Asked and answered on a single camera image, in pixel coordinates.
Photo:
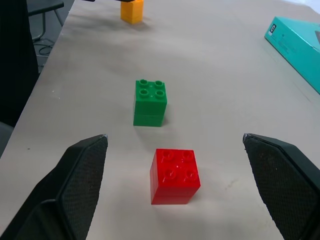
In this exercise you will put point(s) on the teal cardboard box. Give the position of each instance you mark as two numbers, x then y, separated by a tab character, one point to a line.
296	47

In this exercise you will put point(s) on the dark chair with metal legs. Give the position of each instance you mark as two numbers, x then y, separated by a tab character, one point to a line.
42	15

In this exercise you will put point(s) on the green toy brick cube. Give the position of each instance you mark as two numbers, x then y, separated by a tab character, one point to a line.
150	105

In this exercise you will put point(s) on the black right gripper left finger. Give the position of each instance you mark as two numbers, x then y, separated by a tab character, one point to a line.
75	190

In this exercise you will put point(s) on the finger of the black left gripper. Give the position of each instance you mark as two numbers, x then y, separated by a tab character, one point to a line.
128	1

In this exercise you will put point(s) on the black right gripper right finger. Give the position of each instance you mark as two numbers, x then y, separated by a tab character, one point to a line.
282	187

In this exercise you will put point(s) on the yellow toy brick cube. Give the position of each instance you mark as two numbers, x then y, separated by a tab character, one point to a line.
132	11

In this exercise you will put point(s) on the red toy brick cube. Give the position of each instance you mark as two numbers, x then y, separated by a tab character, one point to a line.
175	177

